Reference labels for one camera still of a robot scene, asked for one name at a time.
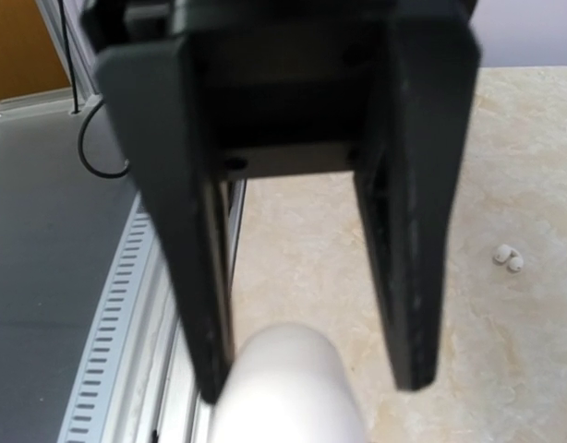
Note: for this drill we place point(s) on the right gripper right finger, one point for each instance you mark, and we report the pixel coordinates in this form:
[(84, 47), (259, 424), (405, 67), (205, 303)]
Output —
[(407, 169)]

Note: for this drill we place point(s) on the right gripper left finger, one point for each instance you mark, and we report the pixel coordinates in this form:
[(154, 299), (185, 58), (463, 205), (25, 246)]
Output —
[(152, 98)]

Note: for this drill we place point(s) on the white earbud one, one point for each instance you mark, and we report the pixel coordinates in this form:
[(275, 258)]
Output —
[(502, 254), (515, 262)]

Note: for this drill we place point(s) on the curved aluminium front rail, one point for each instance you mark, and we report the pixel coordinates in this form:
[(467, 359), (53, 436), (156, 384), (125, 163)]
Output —
[(136, 381)]

